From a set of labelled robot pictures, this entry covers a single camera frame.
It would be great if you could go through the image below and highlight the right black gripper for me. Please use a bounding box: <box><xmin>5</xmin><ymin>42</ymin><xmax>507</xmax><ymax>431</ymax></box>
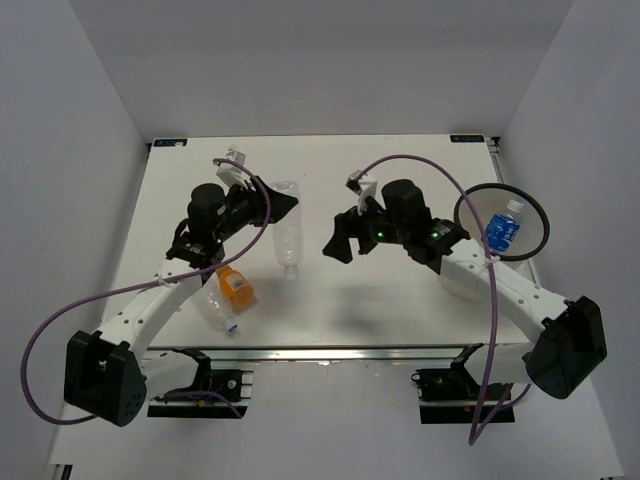
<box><xmin>322</xmin><ymin>193</ymin><xmax>409</xmax><ymax>264</ymax></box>

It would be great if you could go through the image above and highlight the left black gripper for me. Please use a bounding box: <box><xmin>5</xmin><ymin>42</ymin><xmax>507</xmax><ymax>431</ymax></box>
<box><xmin>213</xmin><ymin>175</ymin><xmax>297</xmax><ymax>243</ymax></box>

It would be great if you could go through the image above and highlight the clear bottle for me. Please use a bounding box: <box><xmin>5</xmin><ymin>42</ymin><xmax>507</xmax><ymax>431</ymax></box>
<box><xmin>195</xmin><ymin>283</ymin><xmax>238</xmax><ymax>335</ymax></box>
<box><xmin>270</xmin><ymin>181</ymin><xmax>304</xmax><ymax>280</ymax></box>

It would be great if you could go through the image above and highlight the orange juice bottle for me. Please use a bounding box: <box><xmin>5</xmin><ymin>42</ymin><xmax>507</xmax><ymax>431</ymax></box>
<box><xmin>215</xmin><ymin>265</ymin><xmax>256</xmax><ymax>313</ymax></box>

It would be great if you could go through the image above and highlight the blue label plastic bottle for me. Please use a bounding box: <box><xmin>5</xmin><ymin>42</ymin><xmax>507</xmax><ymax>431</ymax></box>
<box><xmin>485</xmin><ymin>199</ymin><xmax>524</xmax><ymax>254</ymax></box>

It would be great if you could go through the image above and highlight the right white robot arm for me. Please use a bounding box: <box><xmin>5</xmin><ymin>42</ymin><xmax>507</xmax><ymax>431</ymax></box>
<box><xmin>323</xmin><ymin>179</ymin><xmax>607</xmax><ymax>399</ymax></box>

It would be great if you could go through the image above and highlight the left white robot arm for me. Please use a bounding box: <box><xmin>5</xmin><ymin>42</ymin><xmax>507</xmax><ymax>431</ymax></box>
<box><xmin>63</xmin><ymin>179</ymin><xmax>299</xmax><ymax>426</ymax></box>

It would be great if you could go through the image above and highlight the white bin black rim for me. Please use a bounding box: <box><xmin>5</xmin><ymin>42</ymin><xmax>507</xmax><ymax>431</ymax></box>
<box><xmin>453</xmin><ymin>183</ymin><xmax>550</xmax><ymax>269</ymax></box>

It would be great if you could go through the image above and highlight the blue sticker left corner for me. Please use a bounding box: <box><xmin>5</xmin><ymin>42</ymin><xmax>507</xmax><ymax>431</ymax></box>
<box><xmin>152</xmin><ymin>138</ymin><xmax>188</xmax><ymax>148</ymax></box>

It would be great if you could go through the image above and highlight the blue sticker corner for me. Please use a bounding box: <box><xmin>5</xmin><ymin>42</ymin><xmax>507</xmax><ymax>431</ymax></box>
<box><xmin>449</xmin><ymin>134</ymin><xmax>485</xmax><ymax>143</ymax></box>
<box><xmin>152</xmin><ymin>138</ymin><xmax>188</xmax><ymax>148</ymax></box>

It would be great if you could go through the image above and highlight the blue sticker right corner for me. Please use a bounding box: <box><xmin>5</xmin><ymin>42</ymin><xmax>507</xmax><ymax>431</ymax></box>
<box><xmin>449</xmin><ymin>134</ymin><xmax>485</xmax><ymax>143</ymax></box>

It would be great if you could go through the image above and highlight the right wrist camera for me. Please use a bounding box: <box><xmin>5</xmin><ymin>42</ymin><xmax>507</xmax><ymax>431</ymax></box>
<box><xmin>346</xmin><ymin>170</ymin><xmax>378</xmax><ymax>215</ymax></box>

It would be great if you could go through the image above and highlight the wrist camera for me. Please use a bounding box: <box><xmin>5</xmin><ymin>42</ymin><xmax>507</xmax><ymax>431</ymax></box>
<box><xmin>346</xmin><ymin>170</ymin><xmax>378</xmax><ymax>215</ymax></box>
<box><xmin>213</xmin><ymin>146</ymin><xmax>246</xmax><ymax>188</ymax></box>

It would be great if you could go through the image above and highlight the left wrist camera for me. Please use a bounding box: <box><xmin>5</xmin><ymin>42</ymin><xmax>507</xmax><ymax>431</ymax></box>
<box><xmin>213</xmin><ymin>146</ymin><xmax>246</xmax><ymax>188</ymax></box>

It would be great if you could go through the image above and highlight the aluminium table rail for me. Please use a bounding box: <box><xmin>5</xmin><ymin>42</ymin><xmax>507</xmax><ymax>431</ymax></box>
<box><xmin>149</xmin><ymin>345</ymin><xmax>481</xmax><ymax>363</ymax></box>

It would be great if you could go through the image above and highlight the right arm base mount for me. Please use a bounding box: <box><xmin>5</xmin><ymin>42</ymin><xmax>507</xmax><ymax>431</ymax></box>
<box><xmin>411</xmin><ymin>344</ymin><xmax>516</xmax><ymax>425</ymax></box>

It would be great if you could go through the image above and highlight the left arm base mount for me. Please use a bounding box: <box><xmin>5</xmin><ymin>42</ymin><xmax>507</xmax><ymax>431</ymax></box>
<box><xmin>142</xmin><ymin>348</ymin><xmax>254</xmax><ymax>419</ymax></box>

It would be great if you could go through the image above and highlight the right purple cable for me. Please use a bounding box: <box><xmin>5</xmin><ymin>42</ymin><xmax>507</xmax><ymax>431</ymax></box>
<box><xmin>357</xmin><ymin>154</ymin><xmax>530</xmax><ymax>446</ymax></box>

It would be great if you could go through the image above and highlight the purple cable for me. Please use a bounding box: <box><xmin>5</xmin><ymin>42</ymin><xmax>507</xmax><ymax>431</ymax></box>
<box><xmin>19</xmin><ymin>157</ymin><xmax>273</xmax><ymax>426</ymax></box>
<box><xmin>357</xmin><ymin>154</ymin><xmax>530</xmax><ymax>446</ymax></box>

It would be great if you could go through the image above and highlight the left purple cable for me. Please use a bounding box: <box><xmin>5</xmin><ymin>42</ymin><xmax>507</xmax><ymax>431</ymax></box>
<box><xmin>19</xmin><ymin>157</ymin><xmax>273</xmax><ymax>426</ymax></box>

